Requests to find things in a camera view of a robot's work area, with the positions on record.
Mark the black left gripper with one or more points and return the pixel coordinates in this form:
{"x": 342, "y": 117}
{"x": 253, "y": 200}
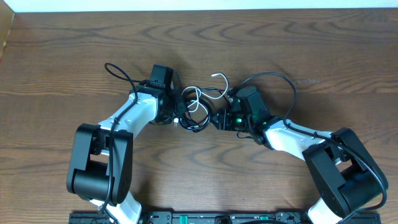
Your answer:
{"x": 182, "y": 108}

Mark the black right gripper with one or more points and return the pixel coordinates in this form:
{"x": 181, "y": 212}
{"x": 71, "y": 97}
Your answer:
{"x": 224, "y": 120}

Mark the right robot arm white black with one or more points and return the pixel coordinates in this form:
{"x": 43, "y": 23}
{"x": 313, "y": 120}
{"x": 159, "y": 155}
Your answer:
{"x": 345, "y": 174}

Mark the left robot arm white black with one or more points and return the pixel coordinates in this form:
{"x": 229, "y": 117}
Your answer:
{"x": 100, "y": 169}

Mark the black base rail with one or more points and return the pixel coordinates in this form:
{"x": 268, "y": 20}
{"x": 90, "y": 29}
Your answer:
{"x": 193, "y": 218}

